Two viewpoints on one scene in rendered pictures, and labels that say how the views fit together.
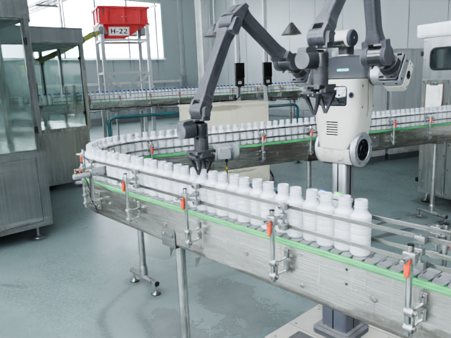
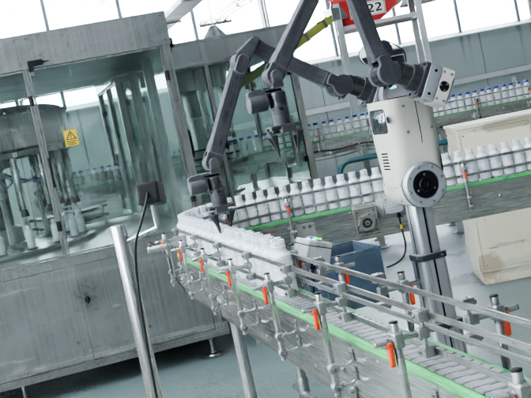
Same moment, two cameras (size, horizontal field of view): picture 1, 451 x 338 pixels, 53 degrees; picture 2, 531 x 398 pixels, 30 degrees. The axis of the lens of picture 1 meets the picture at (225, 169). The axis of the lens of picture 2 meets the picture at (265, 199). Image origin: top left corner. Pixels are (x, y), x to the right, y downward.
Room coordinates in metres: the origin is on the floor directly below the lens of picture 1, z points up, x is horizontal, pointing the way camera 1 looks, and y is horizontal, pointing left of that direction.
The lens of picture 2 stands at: (-1.29, -1.72, 1.52)
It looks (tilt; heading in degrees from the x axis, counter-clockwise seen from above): 5 degrees down; 28
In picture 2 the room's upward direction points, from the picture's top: 12 degrees counter-clockwise
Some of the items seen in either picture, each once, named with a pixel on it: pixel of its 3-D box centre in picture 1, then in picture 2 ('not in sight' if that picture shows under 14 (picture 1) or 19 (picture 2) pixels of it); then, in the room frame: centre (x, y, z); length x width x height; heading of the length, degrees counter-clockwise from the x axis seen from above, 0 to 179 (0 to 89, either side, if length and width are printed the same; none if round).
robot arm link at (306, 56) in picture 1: (313, 49); (263, 91); (1.51, -0.30, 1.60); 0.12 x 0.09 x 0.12; 133
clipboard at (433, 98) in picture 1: (433, 97); not in sight; (4.95, -2.29, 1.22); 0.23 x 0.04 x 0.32; 24
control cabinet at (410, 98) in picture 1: (398, 102); not in sight; (8.05, -3.12, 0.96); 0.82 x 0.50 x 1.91; 114
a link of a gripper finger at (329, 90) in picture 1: (323, 100); (291, 139); (1.55, -0.34, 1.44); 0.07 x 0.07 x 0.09; 42
